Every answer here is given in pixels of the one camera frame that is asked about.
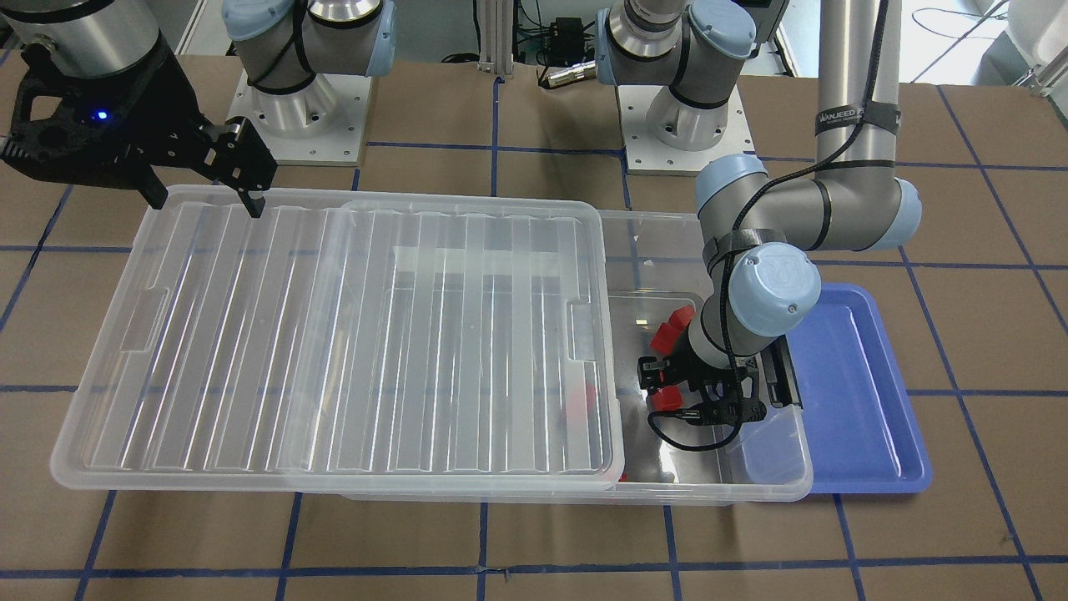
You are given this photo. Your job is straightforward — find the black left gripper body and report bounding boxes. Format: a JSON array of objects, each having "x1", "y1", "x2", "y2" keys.
[{"x1": 647, "y1": 338, "x2": 768, "y2": 427}]

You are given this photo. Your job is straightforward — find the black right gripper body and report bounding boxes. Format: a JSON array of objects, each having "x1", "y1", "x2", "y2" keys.
[{"x1": 0, "y1": 33, "x2": 244, "y2": 189}]

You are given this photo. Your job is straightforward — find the clear plastic box lid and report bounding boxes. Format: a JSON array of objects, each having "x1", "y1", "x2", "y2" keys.
[{"x1": 50, "y1": 185, "x2": 625, "y2": 496}]

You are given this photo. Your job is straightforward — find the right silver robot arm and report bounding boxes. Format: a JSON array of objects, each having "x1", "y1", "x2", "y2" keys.
[{"x1": 3, "y1": 1, "x2": 396, "y2": 218}]

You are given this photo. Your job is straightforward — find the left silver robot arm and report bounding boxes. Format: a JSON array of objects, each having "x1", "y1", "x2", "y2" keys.
[{"x1": 594, "y1": 1, "x2": 922, "y2": 431}]

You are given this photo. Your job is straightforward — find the red block box middle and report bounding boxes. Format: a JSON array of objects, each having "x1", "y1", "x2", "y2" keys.
[{"x1": 563, "y1": 383, "x2": 599, "y2": 427}]

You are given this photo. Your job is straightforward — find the clear plastic storage box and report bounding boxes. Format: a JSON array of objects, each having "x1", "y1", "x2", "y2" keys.
[{"x1": 334, "y1": 209, "x2": 814, "y2": 505}]

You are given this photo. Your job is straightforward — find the blue plastic tray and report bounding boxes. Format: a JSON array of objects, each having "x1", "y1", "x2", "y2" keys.
[{"x1": 734, "y1": 281, "x2": 933, "y2": 495}]

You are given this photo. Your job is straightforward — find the black box handle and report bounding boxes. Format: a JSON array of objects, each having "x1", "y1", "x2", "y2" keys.
[{"x1": 758, "y1": 336, "x2": 804, "y2": 411}]

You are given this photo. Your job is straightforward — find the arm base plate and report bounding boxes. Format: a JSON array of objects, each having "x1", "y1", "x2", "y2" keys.
[
  {"x1": 617, "y1": 85, "x2": 755, "y2": 176},
  {"x1": 227, "y1": 72, "x2": 375, "y2": 167}
]

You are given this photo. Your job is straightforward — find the aluminium frame post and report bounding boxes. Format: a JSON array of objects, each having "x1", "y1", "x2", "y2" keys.
[{"x1": 474, "y1": 0, "x2": 516, "y2": 80}]

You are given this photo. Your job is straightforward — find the black cables on desk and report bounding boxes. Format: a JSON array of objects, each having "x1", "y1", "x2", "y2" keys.
[{"x1": 442, "y1": 0, "x2": 635, "y2": 88}]

